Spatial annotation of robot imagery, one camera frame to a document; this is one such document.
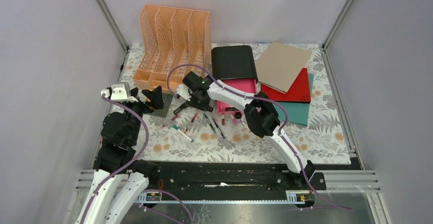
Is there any peach plastic file organizer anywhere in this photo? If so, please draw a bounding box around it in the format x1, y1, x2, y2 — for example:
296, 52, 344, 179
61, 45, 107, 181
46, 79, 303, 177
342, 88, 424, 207
133, 5, 211, 93

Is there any maroon pen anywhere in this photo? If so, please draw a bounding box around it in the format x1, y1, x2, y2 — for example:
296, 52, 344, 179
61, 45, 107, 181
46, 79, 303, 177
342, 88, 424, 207
160, 114, 181, 129

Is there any red folder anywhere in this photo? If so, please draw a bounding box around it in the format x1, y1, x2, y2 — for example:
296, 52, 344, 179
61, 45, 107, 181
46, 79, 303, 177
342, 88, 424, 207
261, 67, 311, 103

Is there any floral table mat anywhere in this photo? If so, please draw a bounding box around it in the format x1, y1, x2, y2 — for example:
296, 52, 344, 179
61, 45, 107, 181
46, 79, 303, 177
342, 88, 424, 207
136, 44, 351, 165

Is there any pink top drawer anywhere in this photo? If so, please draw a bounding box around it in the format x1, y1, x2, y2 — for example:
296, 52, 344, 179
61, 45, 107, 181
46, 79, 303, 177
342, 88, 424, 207
216, 78, 257, 119

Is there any black mounting rail base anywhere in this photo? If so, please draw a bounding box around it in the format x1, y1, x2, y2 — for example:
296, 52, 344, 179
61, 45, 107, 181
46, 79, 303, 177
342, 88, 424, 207
128, 160, 327, 202

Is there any gray building baseplate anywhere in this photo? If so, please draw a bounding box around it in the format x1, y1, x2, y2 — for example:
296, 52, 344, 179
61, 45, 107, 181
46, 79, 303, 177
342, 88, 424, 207
149, 93, 173, 118

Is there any red gel pen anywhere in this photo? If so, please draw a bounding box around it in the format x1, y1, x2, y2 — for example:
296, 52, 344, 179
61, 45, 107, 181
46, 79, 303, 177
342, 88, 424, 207
184, 113, 198, 134

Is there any teal folder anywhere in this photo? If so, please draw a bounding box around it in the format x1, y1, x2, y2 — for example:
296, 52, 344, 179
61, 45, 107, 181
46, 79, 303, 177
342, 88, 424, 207
272, 73, 314, 126

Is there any purple gel pen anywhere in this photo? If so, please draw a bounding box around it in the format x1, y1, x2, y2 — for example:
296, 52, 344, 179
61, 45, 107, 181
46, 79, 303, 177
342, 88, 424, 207
212, 118, 226, 139

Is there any black drawer cabinet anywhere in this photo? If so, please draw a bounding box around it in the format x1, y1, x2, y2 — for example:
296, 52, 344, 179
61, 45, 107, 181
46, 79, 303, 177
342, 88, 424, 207
211, 45, 258, 81

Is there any beige cardboard sheet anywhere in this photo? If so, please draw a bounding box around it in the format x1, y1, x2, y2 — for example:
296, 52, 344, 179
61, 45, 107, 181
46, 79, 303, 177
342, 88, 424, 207
255, 42, 312, 93

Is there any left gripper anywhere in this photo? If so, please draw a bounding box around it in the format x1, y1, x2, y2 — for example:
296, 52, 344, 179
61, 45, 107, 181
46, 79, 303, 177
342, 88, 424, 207
121, 85, 164, 143

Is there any teal cap white marker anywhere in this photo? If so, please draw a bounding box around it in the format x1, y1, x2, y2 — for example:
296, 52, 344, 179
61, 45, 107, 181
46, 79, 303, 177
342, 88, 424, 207
173, 125, 194, 142

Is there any blue cap black highlighter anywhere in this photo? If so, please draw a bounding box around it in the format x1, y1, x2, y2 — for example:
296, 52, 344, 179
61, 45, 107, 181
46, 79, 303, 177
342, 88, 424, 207
173, 103, 188, 115

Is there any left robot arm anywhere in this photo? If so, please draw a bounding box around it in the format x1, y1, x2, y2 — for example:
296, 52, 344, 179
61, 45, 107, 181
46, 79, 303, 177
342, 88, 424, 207
76, 82, 164, 223

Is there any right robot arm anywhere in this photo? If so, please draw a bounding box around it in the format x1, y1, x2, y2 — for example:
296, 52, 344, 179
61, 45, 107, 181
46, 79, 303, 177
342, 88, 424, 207
176, 71, 326, 192

